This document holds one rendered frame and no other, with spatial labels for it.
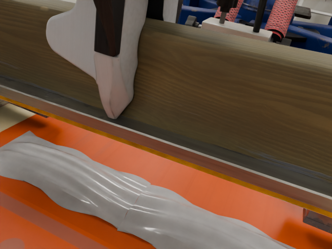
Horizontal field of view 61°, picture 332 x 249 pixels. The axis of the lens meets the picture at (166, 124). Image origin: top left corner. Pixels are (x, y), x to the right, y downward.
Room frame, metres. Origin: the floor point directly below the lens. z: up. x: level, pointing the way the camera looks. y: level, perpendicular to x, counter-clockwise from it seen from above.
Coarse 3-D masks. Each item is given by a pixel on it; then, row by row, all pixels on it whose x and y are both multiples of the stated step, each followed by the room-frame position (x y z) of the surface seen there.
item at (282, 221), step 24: (168, 168) 0.26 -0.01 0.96; (192, 168) 0.27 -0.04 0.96; (192, 192) 0.23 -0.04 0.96; (216, 192) 0.24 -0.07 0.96; (240, 192) 0.24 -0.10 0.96; (240, 216) 0.21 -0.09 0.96; (264, 216) 0.21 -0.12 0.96; (288, 216) 0.22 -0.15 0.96; (120, 240) 0.16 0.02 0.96; (144, 240) 0.16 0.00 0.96; (288, 240) 0.19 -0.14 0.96; (312, 240) 0.19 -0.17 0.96
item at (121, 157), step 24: (24, 120) 0.31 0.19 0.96; (48, 120) 0.32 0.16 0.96; (0, 144) 0.26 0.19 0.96; (72, 144) 0.28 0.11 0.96; (96, 144) 0.29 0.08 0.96; (120, 144) 0.30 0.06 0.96; (120, 168) 0.25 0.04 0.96; (144, 168) 0.26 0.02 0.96; (24, 192) 0.19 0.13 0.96; (72, 216) 0.17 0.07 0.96; (96, 216) 0.18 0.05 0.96
